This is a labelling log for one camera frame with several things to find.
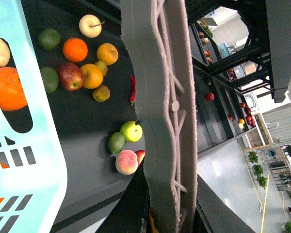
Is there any grey basket handle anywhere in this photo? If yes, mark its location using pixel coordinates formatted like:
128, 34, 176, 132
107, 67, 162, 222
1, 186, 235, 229
120, 0, 197, 233

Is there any light blue basket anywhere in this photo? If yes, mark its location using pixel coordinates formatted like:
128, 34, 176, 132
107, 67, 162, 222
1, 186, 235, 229
0, 0, 67, 233

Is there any black front fruit shelf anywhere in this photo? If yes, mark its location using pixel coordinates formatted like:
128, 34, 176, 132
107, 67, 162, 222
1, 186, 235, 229
22, 0, 149, 233

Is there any bright green apple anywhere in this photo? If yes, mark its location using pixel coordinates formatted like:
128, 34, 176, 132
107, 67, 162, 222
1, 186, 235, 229
120, 121, 143, 143

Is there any red chili pepper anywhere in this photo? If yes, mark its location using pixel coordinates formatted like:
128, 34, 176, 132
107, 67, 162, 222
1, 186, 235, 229
129, 75, 136, 107

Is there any red apple beside peach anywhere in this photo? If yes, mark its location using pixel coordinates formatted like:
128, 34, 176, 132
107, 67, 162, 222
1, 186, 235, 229
135, 150, 146, 165

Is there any green lime front right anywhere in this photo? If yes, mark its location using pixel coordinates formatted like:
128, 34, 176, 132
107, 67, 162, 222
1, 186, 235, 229
108, 132, 126, 154

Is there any green lime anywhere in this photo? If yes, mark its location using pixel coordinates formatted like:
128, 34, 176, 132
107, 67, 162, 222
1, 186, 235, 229
38, 28, 61, 51
40, 67, 59, 94
108, 132, 126, 154

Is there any brown kiwi lower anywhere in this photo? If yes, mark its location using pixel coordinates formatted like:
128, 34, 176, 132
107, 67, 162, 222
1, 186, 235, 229
92, 85, 111, 102

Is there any brown kiwi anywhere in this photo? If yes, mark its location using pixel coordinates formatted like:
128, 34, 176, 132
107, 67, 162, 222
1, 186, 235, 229
92, 85, 111, 102
95, 61, 108, 76

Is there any pink peach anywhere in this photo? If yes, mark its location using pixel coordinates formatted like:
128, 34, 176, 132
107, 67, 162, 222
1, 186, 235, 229
115, 150, 138, 175

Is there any brown kiwi upper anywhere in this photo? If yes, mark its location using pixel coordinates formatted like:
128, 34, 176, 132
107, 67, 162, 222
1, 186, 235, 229
95, 61, 108, 76

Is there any yellow orange apple centre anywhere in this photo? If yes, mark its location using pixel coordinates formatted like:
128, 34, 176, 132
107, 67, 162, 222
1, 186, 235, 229
81, 64, 103, 89

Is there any yellow orange apple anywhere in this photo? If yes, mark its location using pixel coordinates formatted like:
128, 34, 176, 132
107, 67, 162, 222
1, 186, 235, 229
97, 43, 118, 66
81, 64, 103, 89

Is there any yellow orange apple rear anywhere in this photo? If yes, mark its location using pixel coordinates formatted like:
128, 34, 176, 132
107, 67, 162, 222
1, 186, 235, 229
97, 43, 118, 66

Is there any red yellow apple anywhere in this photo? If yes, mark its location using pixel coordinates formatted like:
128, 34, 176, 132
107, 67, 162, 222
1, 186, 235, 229
58, 62, 84, 91

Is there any small orange tangerine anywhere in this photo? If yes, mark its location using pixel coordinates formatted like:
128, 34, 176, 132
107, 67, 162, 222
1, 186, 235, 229
62, 38, 88, 63

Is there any green lime lower middle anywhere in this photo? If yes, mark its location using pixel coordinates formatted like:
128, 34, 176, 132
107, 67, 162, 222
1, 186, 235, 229
40, 67, 59, 94

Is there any white pear with stem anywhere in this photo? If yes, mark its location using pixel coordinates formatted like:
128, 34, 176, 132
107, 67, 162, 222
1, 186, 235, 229
79, 15, 105, 38

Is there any green lime upper middle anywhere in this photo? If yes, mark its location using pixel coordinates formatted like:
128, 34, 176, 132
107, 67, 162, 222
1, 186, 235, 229
38, 28, 61, 51

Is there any large orange with knob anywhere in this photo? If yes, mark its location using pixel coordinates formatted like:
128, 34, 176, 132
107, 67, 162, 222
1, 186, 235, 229
0, 67, 28, 111

